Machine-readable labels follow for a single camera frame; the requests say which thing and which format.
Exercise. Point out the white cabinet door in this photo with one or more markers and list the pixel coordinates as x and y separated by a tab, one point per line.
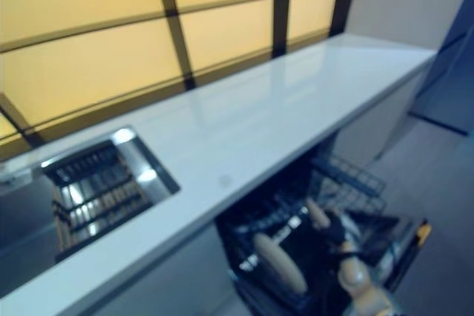
377	123
166	286

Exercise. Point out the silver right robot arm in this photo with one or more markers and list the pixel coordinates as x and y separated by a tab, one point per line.
355	279

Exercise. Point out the black tined dishwasher basket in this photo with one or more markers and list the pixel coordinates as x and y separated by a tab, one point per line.
259	220

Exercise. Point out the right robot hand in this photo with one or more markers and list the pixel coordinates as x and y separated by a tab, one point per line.
338	231

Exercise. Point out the dark blue tall cabinet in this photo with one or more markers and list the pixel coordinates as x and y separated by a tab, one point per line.
448	72

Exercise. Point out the black dish drying rack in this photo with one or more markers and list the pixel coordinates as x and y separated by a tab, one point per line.
96	190

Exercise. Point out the stainless steel sink basin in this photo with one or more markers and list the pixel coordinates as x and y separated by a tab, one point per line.
22	220

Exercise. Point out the open black dishwasher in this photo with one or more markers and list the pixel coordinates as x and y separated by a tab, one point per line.
377	220

